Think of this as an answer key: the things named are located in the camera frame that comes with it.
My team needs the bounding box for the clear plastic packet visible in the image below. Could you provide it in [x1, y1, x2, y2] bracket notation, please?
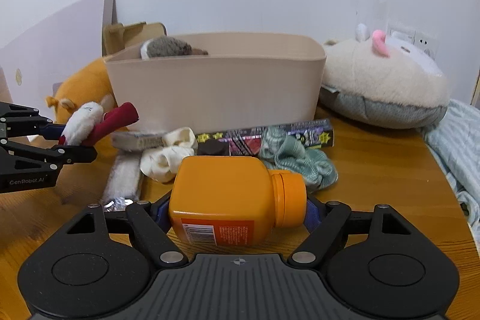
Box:
[100, 151, 144, 212]

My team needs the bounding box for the white red small plush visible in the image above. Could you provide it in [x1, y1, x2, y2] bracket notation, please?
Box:
[59, 102, 139, 146]

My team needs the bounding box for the orange plastic bottle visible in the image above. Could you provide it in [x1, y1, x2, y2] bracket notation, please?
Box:
[168, 156, 307, 246]

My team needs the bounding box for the green plaid scrunchie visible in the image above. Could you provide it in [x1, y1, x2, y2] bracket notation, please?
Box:
[258, 127, 338, 193]

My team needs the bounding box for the lilac headboard panel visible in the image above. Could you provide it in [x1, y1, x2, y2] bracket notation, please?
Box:
[1, 0, 114, 118]

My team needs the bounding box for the cream white scrunchie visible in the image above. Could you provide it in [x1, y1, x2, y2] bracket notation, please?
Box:
[140, 127, 198, 183]

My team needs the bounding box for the colourful long flat box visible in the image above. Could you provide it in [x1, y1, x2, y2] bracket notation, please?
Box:
[194, 118, 335, 158]

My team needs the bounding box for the orange hamster plush toy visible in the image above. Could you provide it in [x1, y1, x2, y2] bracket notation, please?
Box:
[46, 58, 116, 124]

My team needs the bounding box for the wooden stand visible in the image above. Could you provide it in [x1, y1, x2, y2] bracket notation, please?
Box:
[103, 22, 167, 55]

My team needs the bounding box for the white cream round plush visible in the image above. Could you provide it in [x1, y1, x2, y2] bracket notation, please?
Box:
[319, 23, 450, 129]

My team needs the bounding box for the striped light blue bedding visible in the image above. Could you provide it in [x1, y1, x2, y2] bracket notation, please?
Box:
[420, 98, 480, 242]

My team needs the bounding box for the beige plastic storage bin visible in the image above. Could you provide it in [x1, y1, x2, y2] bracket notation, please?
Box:
[105, 32, 326, 133]

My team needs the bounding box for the grey hedgehog plush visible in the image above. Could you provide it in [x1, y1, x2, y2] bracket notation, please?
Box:
[140, 36, 193, 60]

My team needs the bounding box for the wooden curved frame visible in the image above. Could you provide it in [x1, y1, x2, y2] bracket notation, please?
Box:
[470, 72, 480, 106]

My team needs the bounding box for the white wall socket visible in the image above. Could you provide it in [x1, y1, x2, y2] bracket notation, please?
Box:
[386, 23, 439, 59]

